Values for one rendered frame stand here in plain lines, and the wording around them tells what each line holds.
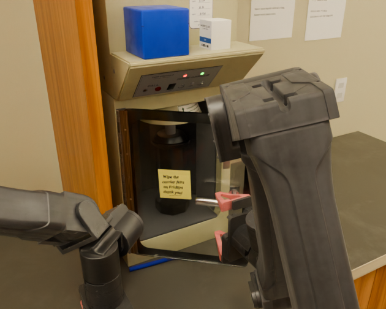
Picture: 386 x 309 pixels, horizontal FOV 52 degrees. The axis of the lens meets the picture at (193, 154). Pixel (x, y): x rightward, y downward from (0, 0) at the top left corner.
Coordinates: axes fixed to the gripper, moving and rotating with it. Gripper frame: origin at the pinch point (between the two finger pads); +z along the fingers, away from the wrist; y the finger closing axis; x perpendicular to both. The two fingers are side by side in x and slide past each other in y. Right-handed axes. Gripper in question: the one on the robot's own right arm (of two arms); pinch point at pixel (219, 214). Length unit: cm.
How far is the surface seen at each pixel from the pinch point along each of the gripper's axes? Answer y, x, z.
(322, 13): 33, -89, 65
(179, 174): 5.2, 3.4, 11.9
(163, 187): 1.5, 6.5, 14.5
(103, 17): 39.3, 14.8, 22.5
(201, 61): 30.8, -1.2, 10.1
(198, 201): 1.4, 2.3, 4.8
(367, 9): 34, -116, 65
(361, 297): -42, -49, -3
